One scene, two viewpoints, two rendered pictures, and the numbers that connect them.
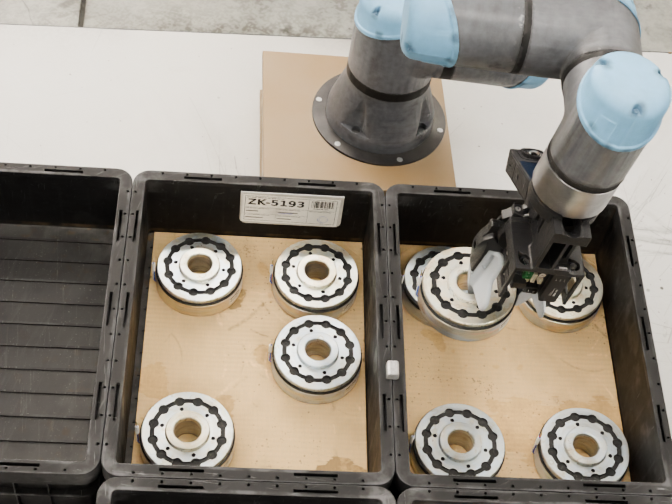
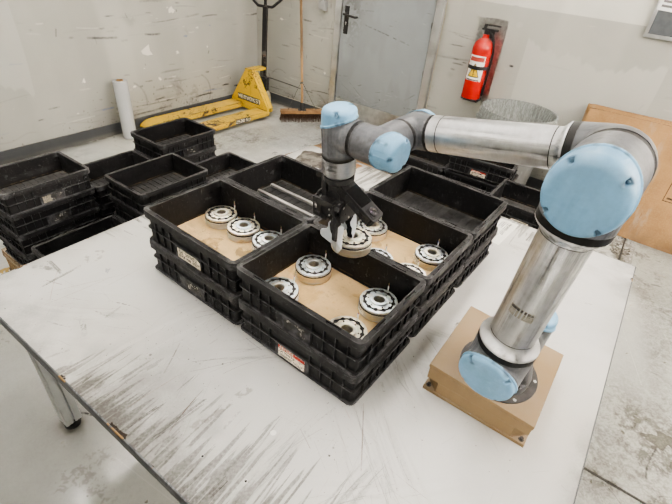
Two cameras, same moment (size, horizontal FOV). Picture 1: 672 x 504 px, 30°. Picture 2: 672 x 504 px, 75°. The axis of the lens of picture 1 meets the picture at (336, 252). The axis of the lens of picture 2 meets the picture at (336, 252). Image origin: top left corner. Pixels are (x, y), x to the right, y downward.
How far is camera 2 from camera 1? 170 cm
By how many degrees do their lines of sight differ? 82
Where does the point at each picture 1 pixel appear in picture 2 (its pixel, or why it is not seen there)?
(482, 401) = (324, 290)
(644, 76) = (338, 108)
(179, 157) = not seen: hidden behind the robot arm
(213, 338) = (404, 253)
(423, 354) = (356, 289)
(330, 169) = (469, 329)
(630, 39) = (363, 129)
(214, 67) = (575, 371)
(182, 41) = (599, 370)
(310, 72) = (541, 363)
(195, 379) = (391, 243)
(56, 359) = not seen: hidden behind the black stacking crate
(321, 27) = not seen: outside the picture
